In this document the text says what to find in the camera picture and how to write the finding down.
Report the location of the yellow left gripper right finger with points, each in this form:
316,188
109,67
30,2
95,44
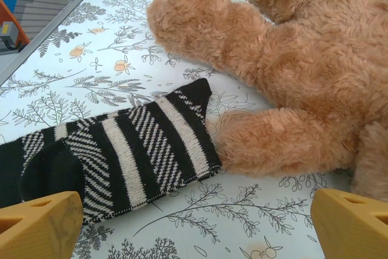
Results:
354,228

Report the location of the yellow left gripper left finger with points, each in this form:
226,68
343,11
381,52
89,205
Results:
39,228

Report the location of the black white striped sock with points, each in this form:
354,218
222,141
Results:
121,156

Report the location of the floral patterned tablecloth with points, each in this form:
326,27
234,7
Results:
91,74

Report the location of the brown plush teddy bear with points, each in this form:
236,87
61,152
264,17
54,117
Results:
303,59

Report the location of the blue and orange wall sticker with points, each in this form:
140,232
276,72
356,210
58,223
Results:
39,4

